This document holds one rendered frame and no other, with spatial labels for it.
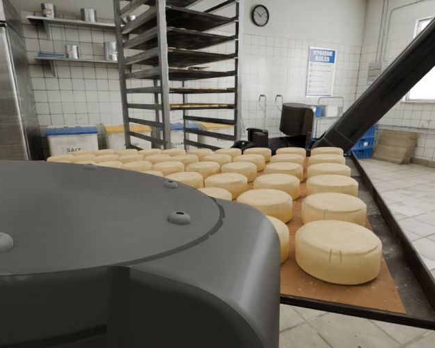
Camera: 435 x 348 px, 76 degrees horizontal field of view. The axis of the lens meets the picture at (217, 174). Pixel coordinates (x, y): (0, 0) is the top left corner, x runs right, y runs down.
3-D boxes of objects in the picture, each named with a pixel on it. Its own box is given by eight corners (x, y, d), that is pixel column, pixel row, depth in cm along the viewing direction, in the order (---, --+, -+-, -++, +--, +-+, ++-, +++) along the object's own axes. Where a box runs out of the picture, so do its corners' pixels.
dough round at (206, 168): (186, 175, 43) (186, 162, 43) (219, 172, 43) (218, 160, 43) (186, 184, 38) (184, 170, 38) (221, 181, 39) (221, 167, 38)
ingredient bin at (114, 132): (112, 188, 351) (106, 127, 331) (108, 176, 406) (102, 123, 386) (155, 183, 373) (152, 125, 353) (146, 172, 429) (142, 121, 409)
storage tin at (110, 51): (118, 62, 375) (117, 45, 369) (119, 61, 359) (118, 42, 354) (104, 61, 368) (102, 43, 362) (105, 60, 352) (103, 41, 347)
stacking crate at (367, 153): (354, 154, 566) (355, 144, 561) (371, 157, 531) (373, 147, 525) (331, 156, 544) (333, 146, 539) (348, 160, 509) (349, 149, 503)
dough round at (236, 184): (198, 193, 34) (197, 177, 33) (232, 185, 36) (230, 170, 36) (219, 204, 30) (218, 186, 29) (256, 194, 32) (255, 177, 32)
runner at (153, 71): (173, 72, 131) (172, 65, 130) (168, 71, 129) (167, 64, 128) (128, 79, 181) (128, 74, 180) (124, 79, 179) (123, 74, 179)
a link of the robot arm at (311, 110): (328, 170, 56) (331, 157, 64) (341, 114, 52) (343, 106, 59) (271, 159, 61) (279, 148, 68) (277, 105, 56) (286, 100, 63)
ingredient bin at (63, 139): (54, 195, 325) (44, 129, 305) (56, 181, 379) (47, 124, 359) (104, 188, 348) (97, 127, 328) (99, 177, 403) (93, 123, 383)
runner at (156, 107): (175, 111, 135) (175, 104, 135) (169, 111, 134) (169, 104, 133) (130, 108, 186) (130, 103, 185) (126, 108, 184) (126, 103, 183)
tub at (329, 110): (317, 114, 521) (319, 103, 516) (339, 116, 486) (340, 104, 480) (304, 115, 502) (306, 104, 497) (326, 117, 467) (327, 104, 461)
